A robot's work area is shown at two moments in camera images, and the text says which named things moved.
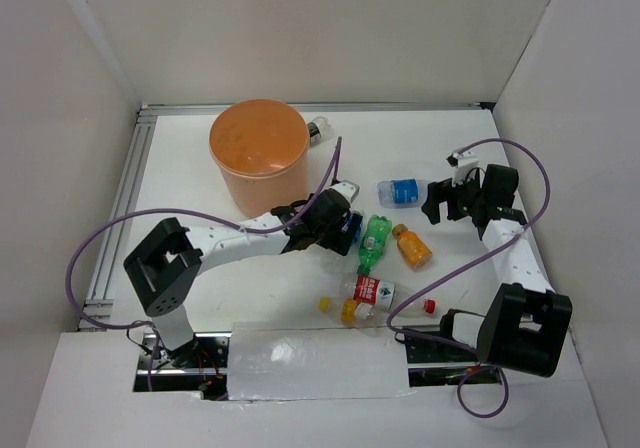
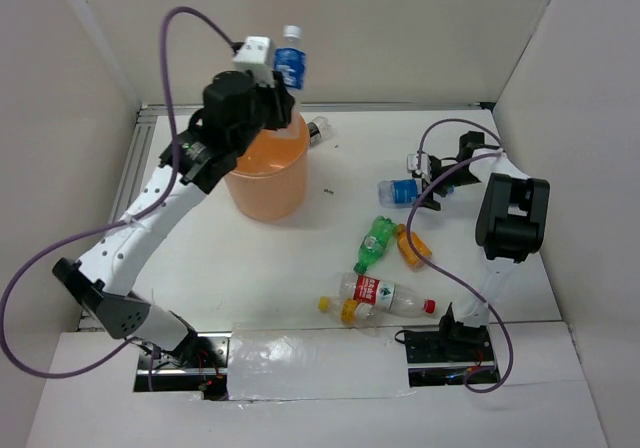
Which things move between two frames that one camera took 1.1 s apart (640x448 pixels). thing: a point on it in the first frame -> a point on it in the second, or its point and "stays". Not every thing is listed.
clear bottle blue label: x=406 y=193 stays
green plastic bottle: x=373 y=241 stays
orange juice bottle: x=413 y=251 stays
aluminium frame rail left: x=98 y=301 stays
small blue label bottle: x=352 y=224 -> x=290 y=59
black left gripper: x=339 y=242 -> x=281 y=99
